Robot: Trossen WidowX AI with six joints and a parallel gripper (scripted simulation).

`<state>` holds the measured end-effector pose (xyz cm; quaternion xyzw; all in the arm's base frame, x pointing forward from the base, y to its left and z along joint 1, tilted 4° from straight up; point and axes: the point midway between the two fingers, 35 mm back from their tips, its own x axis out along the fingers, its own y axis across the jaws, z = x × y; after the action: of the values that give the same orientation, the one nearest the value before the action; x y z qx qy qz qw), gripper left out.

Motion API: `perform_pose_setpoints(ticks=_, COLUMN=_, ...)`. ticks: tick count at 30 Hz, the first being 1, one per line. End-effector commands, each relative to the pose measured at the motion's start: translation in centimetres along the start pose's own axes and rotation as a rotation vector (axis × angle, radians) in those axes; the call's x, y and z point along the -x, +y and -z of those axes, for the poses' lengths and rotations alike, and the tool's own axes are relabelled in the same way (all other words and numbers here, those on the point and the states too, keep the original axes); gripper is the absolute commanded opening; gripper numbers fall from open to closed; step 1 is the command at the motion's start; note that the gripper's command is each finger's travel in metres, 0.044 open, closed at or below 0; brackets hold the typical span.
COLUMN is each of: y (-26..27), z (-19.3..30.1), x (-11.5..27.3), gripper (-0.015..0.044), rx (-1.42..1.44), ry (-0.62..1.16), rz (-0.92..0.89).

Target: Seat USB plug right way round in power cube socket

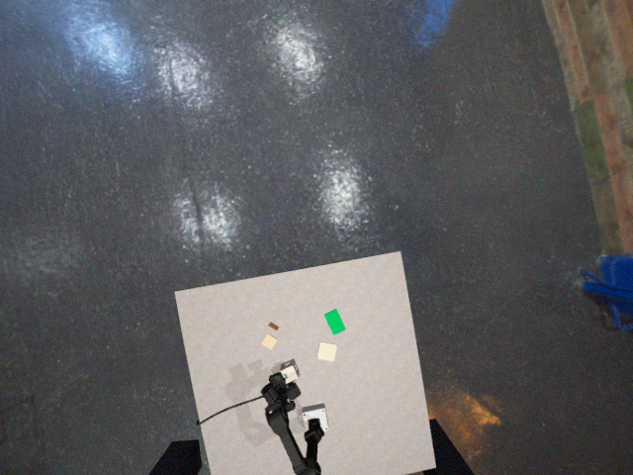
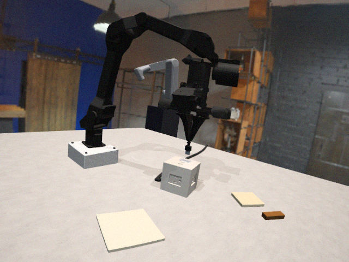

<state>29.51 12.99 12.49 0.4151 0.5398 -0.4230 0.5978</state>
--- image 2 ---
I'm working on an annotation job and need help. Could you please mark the brown rectangular block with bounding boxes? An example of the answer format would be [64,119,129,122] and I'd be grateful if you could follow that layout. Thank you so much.
[262,211,285,220]

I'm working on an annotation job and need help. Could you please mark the cream flat square pad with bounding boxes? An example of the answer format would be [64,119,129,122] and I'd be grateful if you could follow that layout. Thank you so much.
[96,209,165,253]

